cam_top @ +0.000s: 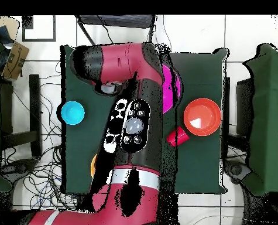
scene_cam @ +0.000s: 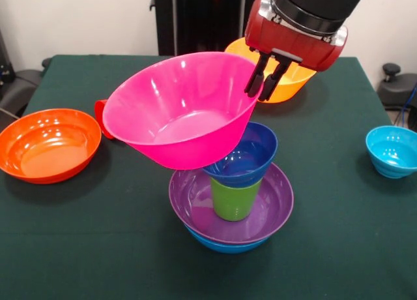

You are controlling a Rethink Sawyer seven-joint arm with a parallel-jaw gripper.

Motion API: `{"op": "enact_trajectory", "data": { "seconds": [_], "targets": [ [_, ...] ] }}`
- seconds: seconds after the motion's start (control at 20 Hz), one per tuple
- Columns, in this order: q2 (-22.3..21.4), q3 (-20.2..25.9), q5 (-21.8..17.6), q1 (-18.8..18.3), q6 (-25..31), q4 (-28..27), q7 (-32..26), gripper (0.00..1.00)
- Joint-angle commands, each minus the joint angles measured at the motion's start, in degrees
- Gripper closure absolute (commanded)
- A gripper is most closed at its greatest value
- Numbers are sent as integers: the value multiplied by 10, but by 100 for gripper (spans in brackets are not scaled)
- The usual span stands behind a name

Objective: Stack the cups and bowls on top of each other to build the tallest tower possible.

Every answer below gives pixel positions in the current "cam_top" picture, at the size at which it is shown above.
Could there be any large yellow bowl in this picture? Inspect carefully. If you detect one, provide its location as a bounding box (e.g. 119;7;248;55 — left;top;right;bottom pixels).
90;154;98;178

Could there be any tangle of black cables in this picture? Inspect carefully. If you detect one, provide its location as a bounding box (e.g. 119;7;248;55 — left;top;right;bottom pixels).
0;60;83;212

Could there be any orange bowl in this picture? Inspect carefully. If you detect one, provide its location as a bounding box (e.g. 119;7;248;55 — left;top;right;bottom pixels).
183;98;222;137

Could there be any cardboard box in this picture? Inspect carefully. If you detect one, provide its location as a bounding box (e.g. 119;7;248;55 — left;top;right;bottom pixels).
2;41;30;81

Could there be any small cyan ribbed bowl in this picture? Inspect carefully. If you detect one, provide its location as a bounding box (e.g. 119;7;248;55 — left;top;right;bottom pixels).
60;101;85;125

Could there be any black folding chair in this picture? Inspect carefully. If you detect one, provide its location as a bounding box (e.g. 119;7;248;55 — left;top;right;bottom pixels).
74;15;157;46

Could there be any beige board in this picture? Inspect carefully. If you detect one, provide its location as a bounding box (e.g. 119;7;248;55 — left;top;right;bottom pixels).
0;15;20;41

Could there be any red cup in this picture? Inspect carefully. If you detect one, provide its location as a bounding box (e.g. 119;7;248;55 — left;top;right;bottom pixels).
166;126;190;148

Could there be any dark green tablecloth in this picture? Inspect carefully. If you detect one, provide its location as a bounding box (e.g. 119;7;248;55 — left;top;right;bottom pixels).
60;45;231;195

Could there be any large pink bowl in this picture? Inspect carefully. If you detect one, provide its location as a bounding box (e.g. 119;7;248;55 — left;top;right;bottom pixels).
161;64;182;115

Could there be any black H-shaped stand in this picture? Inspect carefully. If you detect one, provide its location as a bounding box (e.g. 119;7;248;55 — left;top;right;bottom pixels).
0;74;43;158
222;77;252;161

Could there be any black square frame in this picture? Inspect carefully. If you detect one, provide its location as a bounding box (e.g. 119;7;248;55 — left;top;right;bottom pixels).
22;15;57;42

